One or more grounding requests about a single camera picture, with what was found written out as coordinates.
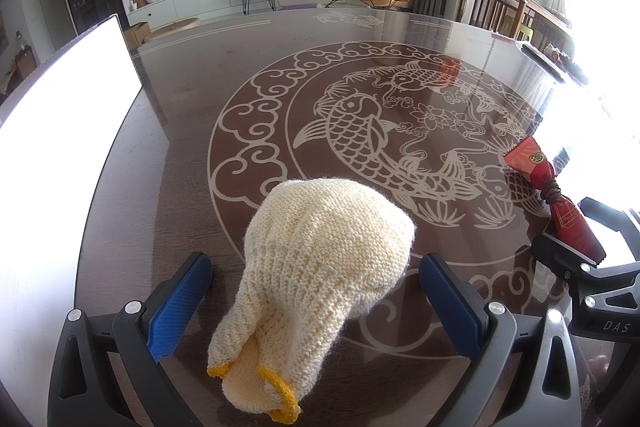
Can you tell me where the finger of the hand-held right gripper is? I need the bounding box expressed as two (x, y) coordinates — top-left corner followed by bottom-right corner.
(580, 197), (640, 230)
(531, 234), (640, 288)

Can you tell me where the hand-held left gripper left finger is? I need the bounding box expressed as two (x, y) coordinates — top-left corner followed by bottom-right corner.
(47, 251), (213, 427)

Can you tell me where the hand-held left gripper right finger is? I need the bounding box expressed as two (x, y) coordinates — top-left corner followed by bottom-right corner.
(419, 253), (583, 427)

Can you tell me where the red snack packet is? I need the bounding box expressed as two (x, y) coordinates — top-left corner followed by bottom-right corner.
(501, 136), (607, 264)

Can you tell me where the white storage box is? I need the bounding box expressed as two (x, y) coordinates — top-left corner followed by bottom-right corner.
(0, 13), (144, 388)

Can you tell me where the dark patterned desktop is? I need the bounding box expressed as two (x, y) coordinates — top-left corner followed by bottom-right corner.
(74, 4), (608, 427)

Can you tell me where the green plastic stool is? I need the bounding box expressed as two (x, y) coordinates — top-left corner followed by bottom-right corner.
(500, 14), (533, 42)

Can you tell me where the wooden chair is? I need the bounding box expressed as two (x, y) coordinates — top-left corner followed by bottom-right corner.
(465, 0), (526, 35)

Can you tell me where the cardboard box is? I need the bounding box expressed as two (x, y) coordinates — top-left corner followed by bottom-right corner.
(122, 22), (151, 52)

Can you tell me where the small wooden cabinet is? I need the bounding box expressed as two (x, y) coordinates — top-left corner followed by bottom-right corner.
(14, 47), (40, 80)

